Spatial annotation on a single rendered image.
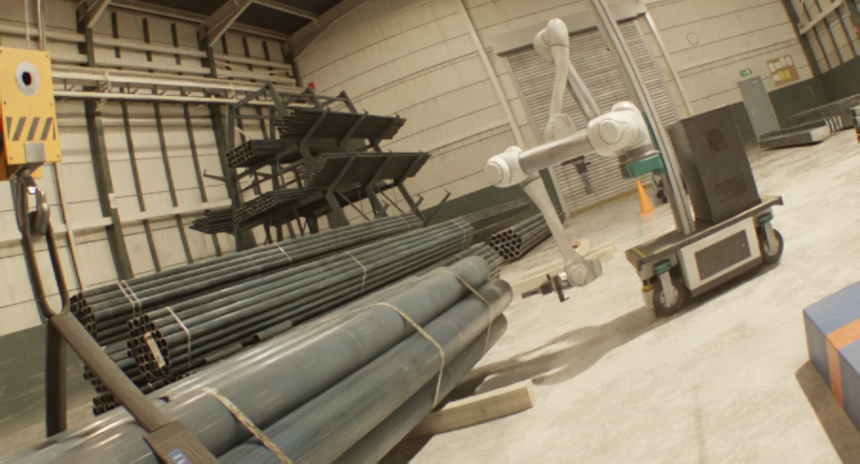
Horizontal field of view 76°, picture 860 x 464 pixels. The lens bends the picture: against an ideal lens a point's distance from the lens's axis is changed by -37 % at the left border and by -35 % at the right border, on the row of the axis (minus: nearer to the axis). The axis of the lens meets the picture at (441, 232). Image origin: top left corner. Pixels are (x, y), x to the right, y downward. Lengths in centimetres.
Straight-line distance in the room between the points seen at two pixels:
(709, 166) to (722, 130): 21
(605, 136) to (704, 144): 60
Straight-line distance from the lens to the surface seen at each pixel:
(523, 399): 291
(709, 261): 348
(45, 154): 158
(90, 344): 148
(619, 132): 322
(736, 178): 359
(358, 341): 234
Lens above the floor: 71
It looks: level
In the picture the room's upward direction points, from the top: 19 degrees counter-clockwise
